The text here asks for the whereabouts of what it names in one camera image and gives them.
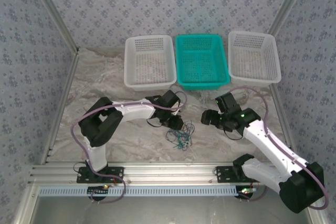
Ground thin black cable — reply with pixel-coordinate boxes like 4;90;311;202
165;129;184;143

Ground thin blue cable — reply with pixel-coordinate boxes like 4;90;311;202
181;120;196;147

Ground thin green cable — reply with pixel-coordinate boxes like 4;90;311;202
172;132;191;152

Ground thin white cable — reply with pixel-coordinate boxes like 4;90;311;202
182;140;196;162

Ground aluminium profile beam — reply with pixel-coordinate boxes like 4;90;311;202
29;163;315;184

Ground teal perforated plastic basket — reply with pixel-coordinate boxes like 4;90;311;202
175;34;231;91

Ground white perforated plastic basket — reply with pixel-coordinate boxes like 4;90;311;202
227;30;282;86
123;34;177;91

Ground small black circuit board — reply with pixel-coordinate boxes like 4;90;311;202
237;187;257;198
88;186;110;195

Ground black thin wrist wire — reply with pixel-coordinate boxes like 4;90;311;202
145;118;162;128
224;129;244;141

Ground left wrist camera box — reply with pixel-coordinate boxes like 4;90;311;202
160;90;182;111

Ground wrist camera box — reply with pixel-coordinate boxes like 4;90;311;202
215;93;241;112
160;90;182;111

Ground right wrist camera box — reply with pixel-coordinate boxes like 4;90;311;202
215;93;241;112

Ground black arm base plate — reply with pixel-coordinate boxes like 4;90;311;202
76;166;124;184
215;165;265;183

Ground slotted pale cable duct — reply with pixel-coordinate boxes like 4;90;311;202
38;185;238;198

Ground purple camera cable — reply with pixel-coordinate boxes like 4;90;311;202
228;85;329;211
71;90;187;204

